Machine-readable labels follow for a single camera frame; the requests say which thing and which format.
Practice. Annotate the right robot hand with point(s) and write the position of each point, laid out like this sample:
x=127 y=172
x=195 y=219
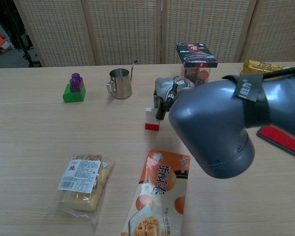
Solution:
x=163 y=88

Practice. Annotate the red and white block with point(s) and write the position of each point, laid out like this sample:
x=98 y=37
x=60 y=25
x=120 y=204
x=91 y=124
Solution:
x=152 y=120

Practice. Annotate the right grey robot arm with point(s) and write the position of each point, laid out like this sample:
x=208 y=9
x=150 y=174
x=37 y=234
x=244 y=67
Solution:
x=211 y=123

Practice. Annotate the stainless steel spouted pitcher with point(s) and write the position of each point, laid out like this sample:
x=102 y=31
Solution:
x=121 y=84

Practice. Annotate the clear snack box palace lid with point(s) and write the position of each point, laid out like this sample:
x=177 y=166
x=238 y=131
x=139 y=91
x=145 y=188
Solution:
x=195 y=55

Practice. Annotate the woven rattan folding screen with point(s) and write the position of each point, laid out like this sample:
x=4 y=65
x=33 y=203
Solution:
x=127 y=29

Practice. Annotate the purple toy block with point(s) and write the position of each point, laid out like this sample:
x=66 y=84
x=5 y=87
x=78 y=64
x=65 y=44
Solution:
x=75 y=83

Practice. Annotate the green toy block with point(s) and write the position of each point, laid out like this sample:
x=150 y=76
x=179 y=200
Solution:
x=73 y=97

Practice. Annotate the golden biscuit packet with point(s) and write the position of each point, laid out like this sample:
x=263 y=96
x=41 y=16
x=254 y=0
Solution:
x=258 y=67

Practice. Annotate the orange egg roll bag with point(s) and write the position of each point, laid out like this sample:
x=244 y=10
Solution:
x=159 y=191

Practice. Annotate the packaged bread clear wrapper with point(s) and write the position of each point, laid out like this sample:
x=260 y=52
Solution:
x=84 y=182

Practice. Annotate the red ink pad clear lid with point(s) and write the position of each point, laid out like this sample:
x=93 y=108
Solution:
x=282 y=137

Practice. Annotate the black tripod stand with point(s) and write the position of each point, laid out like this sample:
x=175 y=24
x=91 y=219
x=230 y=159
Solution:
x=22 y=37

